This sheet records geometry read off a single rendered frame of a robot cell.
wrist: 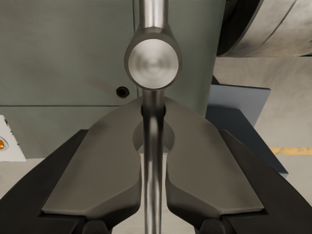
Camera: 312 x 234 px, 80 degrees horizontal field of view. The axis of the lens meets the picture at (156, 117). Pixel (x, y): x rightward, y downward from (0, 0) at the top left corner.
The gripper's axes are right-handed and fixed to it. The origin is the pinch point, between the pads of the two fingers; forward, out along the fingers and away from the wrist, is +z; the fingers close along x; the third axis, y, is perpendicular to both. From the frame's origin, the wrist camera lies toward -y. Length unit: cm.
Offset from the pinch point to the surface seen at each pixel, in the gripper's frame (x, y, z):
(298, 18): 16.1, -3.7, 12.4
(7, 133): -18.1, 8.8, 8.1
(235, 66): 65, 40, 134
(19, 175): -150, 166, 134
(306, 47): 21.0, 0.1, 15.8
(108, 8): -3.9, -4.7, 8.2
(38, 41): -10.8, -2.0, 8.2
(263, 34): 13.4, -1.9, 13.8
